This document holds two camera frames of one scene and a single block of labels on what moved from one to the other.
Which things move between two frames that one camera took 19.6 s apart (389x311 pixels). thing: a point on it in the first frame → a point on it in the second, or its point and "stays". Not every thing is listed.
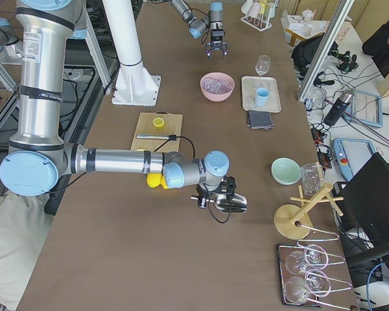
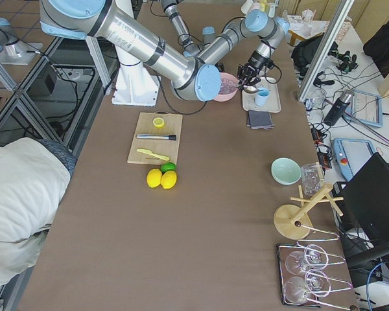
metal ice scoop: x=231 y=203 → x=248 y=89
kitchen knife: x=172 y=137 stays
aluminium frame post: x=342 y=10 stays
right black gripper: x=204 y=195 → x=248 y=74
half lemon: x=159 y=122 stays
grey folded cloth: x=260 y=120 stays
